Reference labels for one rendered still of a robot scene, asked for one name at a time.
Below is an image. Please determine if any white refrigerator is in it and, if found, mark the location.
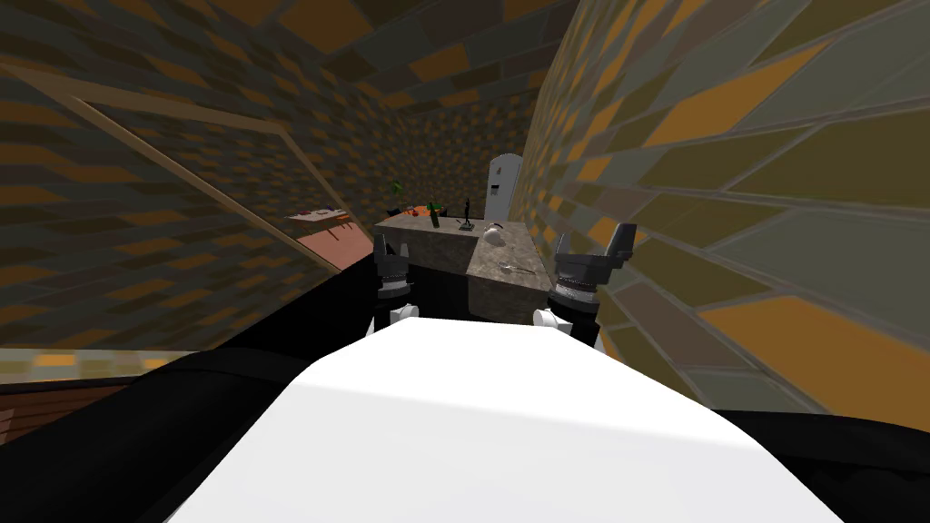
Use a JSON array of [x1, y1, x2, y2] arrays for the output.
[[484, 153, 525, 223]]

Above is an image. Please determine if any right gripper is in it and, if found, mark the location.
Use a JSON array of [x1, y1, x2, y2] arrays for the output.
[[554, 222, 639, 288]]

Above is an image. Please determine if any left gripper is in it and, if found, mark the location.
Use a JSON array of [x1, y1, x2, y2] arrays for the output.
[[372, 232, 412, 283]]

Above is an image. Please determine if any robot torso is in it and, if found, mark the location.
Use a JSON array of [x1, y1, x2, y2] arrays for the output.
[[165, 317, 848, 523]]

